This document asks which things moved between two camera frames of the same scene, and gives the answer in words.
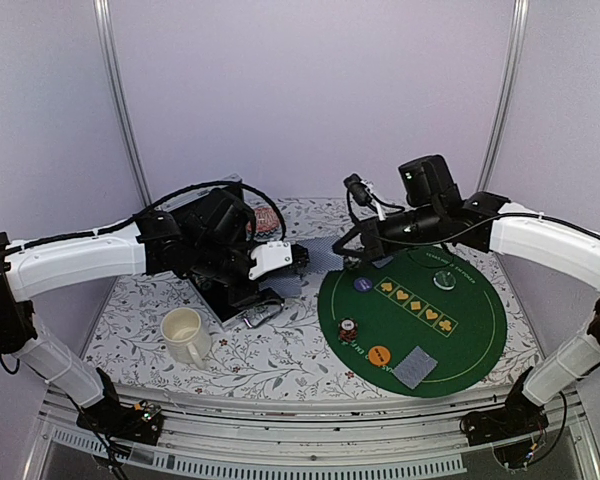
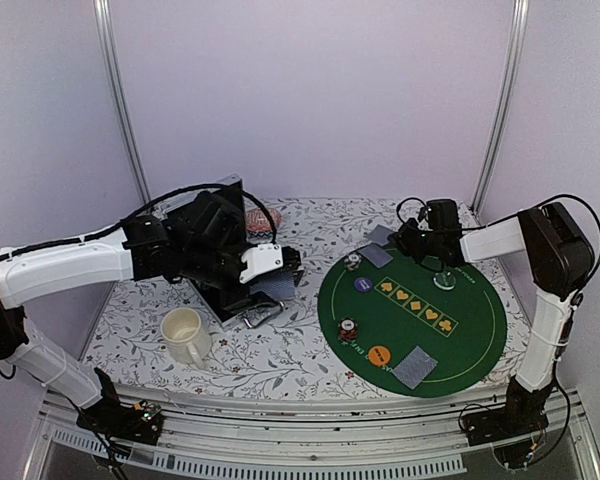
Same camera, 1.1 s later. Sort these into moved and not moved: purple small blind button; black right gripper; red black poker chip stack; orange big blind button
Moved: black right gripper
Not moved: purple small blind button; red black poker chip stack; orange big blind button
